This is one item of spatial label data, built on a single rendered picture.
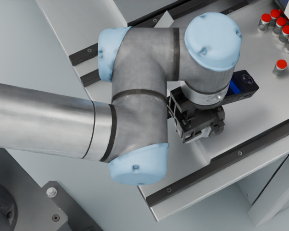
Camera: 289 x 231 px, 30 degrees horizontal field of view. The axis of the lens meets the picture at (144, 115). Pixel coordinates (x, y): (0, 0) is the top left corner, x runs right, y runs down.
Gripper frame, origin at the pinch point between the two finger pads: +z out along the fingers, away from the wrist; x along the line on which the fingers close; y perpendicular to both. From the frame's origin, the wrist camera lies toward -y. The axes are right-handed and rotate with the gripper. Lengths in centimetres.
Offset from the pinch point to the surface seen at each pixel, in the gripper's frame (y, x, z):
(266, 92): -16.4, -1.8, 3.4
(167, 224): 2, -3, 92
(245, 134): -7.7, 3.9, 3.4
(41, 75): 18, -77, 92
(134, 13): -1.7, -31.6, 3.4
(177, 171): 7.9, 4.3, 3.6
